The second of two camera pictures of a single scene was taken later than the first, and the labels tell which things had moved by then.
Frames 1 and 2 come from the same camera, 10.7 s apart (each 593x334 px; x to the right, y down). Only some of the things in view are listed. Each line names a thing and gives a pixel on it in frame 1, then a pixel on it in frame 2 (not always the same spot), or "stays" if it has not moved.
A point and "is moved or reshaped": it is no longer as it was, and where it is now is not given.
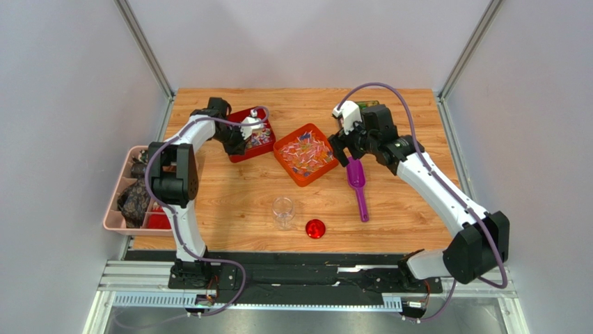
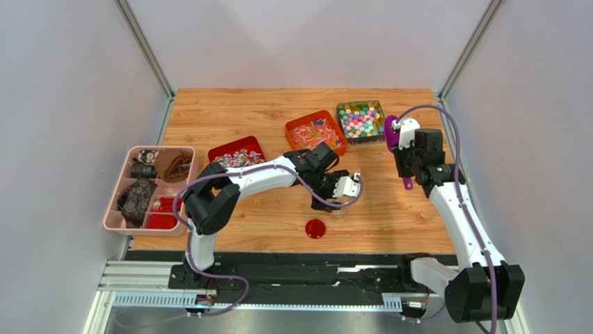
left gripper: x=239 y=149 -> x=334 y=177
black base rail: x=301 y=277 stays
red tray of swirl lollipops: x=262 y=140 -> x=240 y=152
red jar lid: x=315 y=229 stays
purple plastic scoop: x=356 y=175 is moved or reshaped
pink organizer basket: x=130 y=212 stays
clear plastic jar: x=284 y=212 -> x=342 y=212
